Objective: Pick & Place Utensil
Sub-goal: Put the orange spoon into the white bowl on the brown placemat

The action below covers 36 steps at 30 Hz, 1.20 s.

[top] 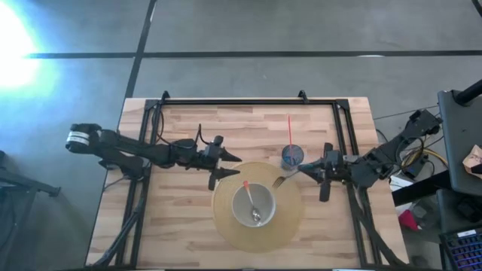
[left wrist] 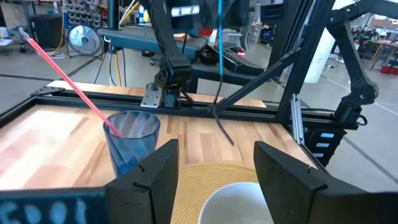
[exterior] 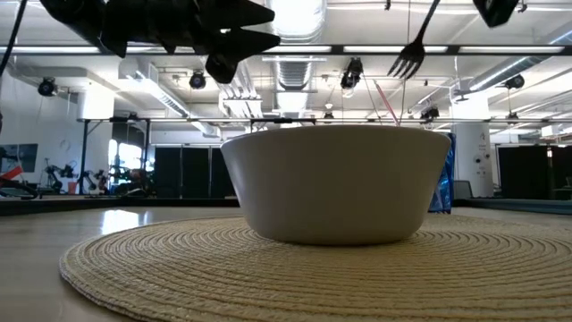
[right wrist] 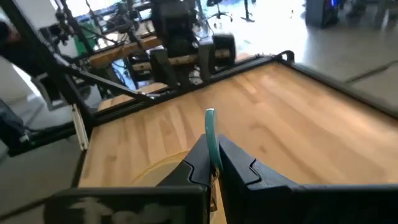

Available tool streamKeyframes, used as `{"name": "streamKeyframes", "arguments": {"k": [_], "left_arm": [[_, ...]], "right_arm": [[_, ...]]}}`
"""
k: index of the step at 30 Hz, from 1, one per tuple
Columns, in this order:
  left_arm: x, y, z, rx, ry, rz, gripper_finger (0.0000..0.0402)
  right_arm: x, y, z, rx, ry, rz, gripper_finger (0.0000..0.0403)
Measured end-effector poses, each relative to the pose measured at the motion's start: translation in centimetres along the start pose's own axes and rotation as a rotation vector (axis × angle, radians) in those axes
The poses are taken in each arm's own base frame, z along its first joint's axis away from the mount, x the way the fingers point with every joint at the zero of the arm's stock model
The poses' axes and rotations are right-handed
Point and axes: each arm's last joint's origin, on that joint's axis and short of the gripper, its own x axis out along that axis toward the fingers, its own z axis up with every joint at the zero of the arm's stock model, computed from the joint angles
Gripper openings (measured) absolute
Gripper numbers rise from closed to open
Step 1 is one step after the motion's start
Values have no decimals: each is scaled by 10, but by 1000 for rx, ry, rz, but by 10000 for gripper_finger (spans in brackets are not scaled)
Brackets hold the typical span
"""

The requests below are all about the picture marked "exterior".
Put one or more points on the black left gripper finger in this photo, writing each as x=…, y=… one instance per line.
x=237, y=12
x=246, y=42

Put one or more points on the pink drinking straw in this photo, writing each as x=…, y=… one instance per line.
x=388, y=105

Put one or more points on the white bowl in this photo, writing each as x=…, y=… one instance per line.
x=335, y=183

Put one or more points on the black ceiling spot lamp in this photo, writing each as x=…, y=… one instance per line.
x=197, y=79
x=430, y=113
x=352, y=73
x=515, y=82
x=47, y=87

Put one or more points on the white round column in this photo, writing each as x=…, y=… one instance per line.
x=473, y=152

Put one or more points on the blue translucent plastic cup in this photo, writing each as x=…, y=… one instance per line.
x=444, y=179

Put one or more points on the grey chair back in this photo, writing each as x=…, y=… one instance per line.
x=463, y=189

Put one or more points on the red bar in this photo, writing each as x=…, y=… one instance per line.
x=11, y=173

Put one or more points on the round woven straw placemat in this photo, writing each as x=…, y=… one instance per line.
x=223, y=277

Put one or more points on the silver ceiling air duct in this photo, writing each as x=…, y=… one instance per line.
x=295, y=76

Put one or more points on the black aluminium rig frame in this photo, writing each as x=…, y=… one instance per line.
x=337, y=49

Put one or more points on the black partition wall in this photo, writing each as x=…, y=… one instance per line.
x=192, y=172

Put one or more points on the dark wall screen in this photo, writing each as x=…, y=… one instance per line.
x=20, y=157

